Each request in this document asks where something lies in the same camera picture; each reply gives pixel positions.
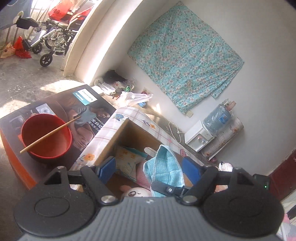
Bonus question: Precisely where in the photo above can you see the white snack packet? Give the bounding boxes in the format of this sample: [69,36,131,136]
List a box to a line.
[115,146,147,182]

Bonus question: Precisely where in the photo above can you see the red bowl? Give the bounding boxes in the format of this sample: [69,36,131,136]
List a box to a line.
[20,113,73,165]

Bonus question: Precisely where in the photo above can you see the dark red door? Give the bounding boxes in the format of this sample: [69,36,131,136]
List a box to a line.
[269,155,295,200]

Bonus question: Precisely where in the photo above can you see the printed appliance carton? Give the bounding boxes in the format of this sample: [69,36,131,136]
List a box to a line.
[1,85,115,189]

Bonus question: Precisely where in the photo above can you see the brown cardboard box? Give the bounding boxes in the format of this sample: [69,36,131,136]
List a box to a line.
[76,117,206,200]

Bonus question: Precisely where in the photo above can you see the red wet wipes pack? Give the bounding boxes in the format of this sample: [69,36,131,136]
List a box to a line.
[218,162,233,172]

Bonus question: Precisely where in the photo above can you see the wooden chopstick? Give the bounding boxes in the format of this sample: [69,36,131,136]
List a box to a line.
[20,116,80,154]

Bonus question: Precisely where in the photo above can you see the rolled floral mat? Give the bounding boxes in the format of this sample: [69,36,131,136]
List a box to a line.
[200,117,244,161]

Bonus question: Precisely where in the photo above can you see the blue water bottle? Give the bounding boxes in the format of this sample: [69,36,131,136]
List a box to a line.
[202,99,236,137]

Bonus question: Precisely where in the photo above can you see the white water dispenser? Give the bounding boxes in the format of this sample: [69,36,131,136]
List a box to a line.
[184,120,214,152]

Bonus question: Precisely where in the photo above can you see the pink knitted cloth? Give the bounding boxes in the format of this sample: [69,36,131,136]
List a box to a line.
[136,158,160,197]

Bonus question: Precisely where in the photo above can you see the white power cable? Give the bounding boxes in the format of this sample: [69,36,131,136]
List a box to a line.
[167,120,186,143]

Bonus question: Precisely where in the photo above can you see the teal floral wall cloth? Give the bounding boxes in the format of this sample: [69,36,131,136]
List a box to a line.
[128,1,244,114]

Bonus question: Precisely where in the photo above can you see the white plastic bag on floor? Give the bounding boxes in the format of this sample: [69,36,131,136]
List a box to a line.
[117,91,153,108]

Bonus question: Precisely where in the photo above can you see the pink plush toy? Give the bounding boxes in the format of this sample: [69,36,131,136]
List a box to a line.
[120,185,152,197]

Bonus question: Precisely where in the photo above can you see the teal checked towel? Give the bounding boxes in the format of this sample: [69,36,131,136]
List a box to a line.
[143,145,185,187]

